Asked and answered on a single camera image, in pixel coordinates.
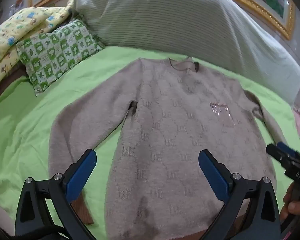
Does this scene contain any beige knit sweater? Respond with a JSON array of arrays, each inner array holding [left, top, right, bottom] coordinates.
[[49, 58, 285, 239]]

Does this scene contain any person's right hand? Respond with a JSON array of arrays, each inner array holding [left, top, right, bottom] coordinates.
[[280, 183, 300, 220]]

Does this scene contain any light green bed sheet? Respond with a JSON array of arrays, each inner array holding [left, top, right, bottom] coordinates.
[[0, 47, 300, 239]]

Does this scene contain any green white checkered pillow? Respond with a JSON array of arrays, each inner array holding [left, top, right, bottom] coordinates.
[[16, 18, 106, 96]]

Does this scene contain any large striped white pillow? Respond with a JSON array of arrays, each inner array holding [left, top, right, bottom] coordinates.
[[75, 0, 300, 105]]

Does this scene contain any yellow cartoon print blanket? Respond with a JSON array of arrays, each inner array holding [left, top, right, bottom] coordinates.
[[0, 0, 74, 83]]

